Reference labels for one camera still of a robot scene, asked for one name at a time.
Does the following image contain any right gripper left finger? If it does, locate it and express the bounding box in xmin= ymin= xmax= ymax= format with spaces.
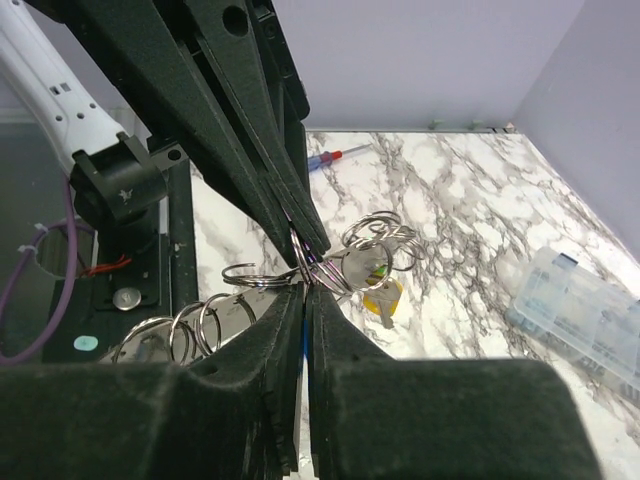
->
xmin=1 ymin=284 xmax=305 ymax=479

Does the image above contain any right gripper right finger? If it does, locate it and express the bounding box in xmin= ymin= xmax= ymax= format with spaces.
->
xmin=305 ymin=287 xmax=602 ymax=479

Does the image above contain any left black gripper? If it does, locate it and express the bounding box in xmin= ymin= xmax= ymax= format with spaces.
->
xmin=50 ymin=0 xmax=330 ymax=260

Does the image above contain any yellow tagged key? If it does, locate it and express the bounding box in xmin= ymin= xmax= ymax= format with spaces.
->
xmin=363 ymin=278 xmax=403 ymax=330

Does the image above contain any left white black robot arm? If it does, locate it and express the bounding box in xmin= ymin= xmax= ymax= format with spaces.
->
xmin=1 ymin=1 xmax=330 ymax=265

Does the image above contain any red blue screwdriver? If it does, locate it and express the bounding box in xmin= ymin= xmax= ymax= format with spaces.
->
xmin=307 ymin=144 xmax=371 ymax=173

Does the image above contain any clear plastic organizer box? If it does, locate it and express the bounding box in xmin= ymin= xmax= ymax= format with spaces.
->
xmin=506 ymin=247 xmax=639 ymax=405

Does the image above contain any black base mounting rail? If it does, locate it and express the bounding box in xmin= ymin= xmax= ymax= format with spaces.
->
xmin=42 ymin=144 xmax=198 ymax=364

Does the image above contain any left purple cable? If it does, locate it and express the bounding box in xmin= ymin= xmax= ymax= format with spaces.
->
xmin=0 ymin=169 xmax=96 ymax=366

